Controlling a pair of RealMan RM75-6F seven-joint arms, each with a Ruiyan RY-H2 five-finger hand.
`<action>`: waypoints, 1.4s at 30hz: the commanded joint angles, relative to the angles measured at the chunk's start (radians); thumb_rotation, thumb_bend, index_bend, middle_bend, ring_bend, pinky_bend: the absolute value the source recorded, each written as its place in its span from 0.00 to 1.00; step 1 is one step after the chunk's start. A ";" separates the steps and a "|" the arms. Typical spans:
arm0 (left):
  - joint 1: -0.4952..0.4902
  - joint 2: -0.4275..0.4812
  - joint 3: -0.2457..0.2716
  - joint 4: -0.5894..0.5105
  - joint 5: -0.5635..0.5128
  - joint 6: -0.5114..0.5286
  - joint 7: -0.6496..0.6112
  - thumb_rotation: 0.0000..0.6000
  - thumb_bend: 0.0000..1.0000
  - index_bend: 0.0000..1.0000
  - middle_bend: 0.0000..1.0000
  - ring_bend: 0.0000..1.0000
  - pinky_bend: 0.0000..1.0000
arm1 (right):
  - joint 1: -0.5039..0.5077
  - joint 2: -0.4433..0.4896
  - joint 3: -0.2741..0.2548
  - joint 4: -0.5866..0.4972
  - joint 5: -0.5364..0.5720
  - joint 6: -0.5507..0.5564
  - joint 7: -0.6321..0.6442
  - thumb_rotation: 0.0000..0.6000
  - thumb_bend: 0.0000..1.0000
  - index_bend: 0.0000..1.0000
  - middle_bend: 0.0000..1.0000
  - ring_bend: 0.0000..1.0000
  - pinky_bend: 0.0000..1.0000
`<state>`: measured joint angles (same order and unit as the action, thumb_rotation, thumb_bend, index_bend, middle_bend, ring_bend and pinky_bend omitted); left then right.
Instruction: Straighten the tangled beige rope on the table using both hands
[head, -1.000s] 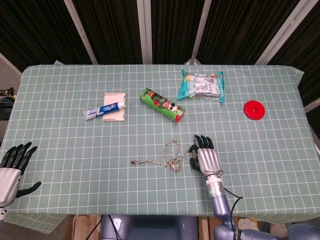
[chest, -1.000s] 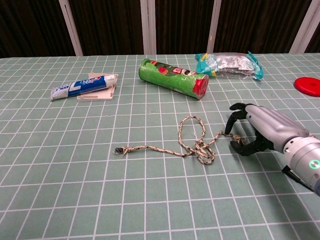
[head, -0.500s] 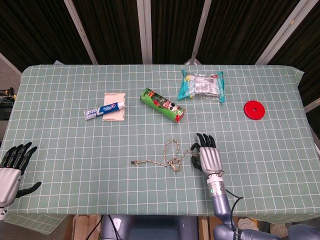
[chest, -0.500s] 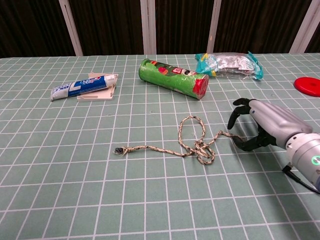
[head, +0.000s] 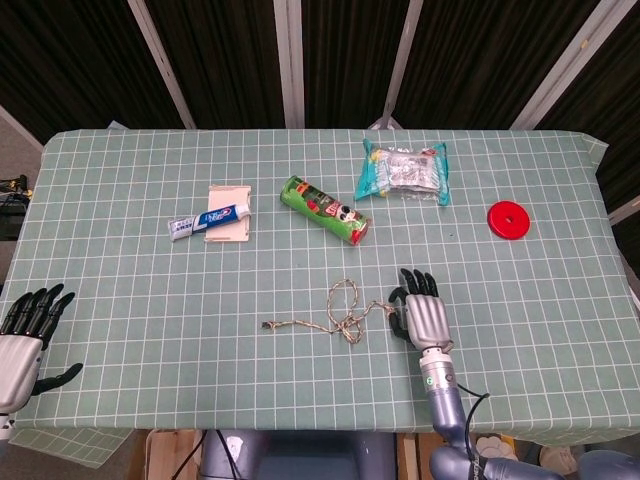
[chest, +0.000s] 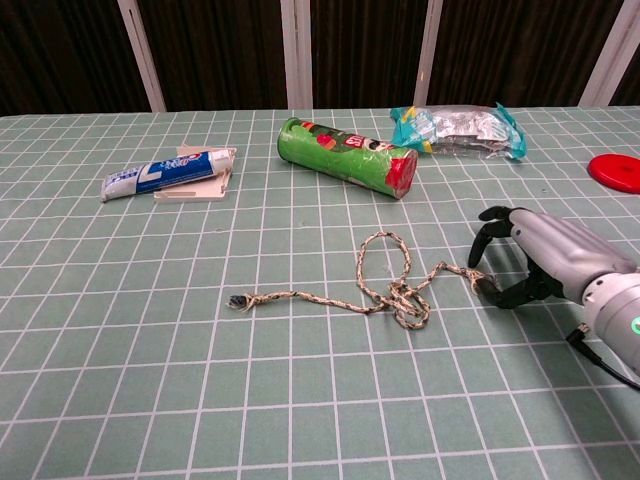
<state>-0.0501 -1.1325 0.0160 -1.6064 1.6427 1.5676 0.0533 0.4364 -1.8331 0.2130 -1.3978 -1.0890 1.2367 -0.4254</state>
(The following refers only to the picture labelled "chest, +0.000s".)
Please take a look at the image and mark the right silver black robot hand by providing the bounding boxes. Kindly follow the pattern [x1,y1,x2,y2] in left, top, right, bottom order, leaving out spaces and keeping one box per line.
[467,205,638,309]

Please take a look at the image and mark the beige speckled braided rope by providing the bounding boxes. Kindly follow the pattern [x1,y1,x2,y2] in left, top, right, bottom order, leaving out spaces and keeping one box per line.
[227,230,490,331]

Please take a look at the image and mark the red plastic disc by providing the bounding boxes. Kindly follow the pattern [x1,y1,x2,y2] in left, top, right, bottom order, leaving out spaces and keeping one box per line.
[587,154,640,195]

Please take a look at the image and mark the teal silver snack bag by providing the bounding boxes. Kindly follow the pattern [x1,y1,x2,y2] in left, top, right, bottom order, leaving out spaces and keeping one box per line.
[389,102,529,162]

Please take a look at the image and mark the green chips can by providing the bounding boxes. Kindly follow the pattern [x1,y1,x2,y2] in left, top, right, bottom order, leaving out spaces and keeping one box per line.
[277,117,419,201]

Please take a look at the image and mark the beige flat plastic tray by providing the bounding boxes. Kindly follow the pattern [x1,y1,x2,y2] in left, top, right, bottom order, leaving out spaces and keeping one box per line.
[153,143,239,204]

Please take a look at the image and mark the dark pleated curtain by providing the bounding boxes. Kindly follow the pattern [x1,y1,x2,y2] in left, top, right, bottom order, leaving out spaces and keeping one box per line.
[0,0,640,117]

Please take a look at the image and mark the blue white toothpaste tube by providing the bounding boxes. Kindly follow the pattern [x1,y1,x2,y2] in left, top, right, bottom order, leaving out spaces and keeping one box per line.
[99,149,236,203]

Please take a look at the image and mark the green grid tablecloth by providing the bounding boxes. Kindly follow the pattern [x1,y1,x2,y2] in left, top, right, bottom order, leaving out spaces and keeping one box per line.
[0,104,640,480]

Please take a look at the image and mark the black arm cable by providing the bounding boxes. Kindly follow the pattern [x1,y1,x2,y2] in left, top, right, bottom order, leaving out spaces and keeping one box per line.
[565,323,640,392]

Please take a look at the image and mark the white frame post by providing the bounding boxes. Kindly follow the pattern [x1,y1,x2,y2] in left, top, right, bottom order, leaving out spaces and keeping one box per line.
[279,0,314,110]
[578,0,640,107]
[413,0,445,107]
[117,0,168,113]

